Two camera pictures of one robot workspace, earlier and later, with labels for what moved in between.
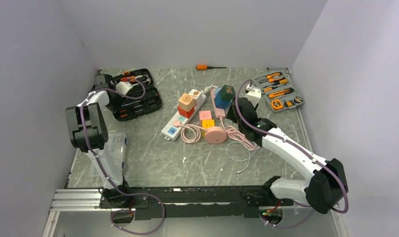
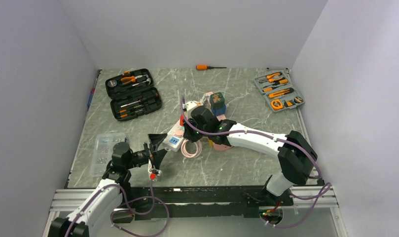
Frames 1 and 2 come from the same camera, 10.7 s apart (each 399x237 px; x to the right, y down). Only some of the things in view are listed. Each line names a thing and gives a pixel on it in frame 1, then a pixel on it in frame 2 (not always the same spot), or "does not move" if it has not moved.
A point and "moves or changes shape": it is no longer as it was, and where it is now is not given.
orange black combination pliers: x=270 y=79 does not move
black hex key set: x=289 y=103 does not move
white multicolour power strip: x=170 y=132 moves or changes shape
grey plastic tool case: x=276 y=86 does not move
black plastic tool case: x=134 y=95 does not move
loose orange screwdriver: x=206 y=67 does not move
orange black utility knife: x=278 y=94 does not move
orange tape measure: x=276 y=104 does not move
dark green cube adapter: x=227 y=93 → x=217 y=100
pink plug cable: x=191 y=134 moves or changes shape
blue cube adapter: x=219 y=103 → x=219 y=111
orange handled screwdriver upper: x=281 y=81 does not move
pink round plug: x=177 y=123 → x=179 y=133
